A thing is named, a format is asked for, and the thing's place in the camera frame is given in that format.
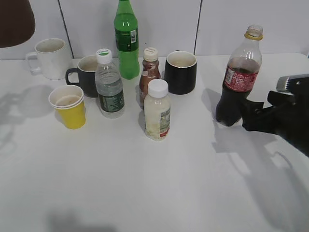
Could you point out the dark grey ceramic mug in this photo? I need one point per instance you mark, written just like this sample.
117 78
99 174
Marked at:
86 69

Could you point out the white ceramic mug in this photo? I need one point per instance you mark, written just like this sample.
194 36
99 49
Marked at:
53 56

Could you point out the brown drink bottle beige cap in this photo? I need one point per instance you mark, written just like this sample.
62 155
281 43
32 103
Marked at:
150 71

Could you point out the green soda bottle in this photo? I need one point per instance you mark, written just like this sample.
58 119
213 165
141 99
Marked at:
127 40

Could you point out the cola bottle red label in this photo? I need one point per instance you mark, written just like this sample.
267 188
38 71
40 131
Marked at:
240 75

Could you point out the red ceramic mug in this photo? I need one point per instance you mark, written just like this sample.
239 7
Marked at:
17 22

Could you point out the white milky drink bottle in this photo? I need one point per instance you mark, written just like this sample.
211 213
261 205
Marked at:
157 107

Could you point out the black ceramic mug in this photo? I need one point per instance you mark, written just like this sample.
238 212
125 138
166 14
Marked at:
180 72

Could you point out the clear water bottle green label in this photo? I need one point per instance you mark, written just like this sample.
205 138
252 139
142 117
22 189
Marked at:
109 85

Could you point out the yellow paper cup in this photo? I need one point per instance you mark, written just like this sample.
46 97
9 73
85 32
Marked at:
68 102

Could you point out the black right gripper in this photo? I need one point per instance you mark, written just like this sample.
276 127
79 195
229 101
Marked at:
290 103

